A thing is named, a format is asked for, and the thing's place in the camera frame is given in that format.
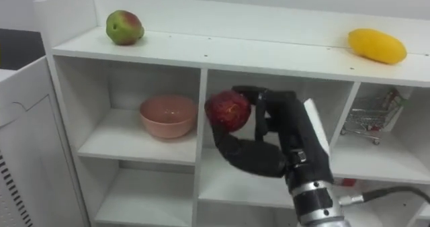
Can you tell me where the red fruit soft toy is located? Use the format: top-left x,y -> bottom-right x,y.
204,90 -> 252,133

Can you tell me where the pink bowl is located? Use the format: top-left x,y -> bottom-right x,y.
139,94 -> 198,140

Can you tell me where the miniature metal shopping cart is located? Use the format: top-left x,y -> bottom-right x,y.
339,89 -> 409,146

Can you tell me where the yellow mango soft toy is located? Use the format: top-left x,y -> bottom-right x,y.
347,28 -> 408,65

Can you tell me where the small red box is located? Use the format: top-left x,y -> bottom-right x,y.
334,177 -> 357,187

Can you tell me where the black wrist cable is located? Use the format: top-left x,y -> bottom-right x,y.
338,185 -> 430,208

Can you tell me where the white shelf unit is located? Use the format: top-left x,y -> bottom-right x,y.
33,0 -> 430,227

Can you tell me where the green apple soft toy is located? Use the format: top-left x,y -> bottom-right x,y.
105,9 -> 146,46

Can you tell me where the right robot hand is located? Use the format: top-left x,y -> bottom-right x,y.
210,85 -> 335,192

